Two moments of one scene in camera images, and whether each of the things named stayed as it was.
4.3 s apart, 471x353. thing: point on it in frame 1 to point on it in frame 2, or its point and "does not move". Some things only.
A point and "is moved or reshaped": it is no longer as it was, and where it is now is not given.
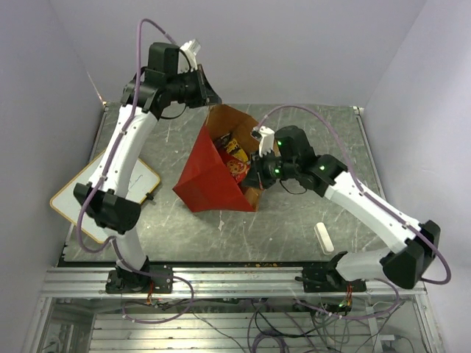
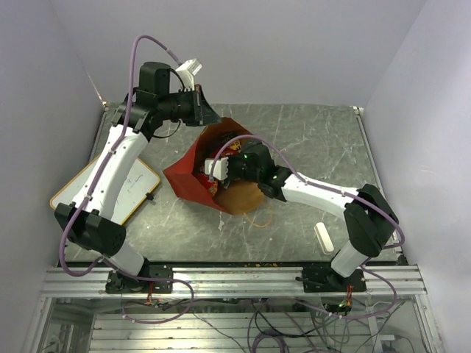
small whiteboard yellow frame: x=142 y=181 does not move
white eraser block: x=323 y=237 does not move
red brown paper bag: x=204 y=182 is moved or reshaped
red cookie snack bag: x=238 y=168 is moved or reshaped
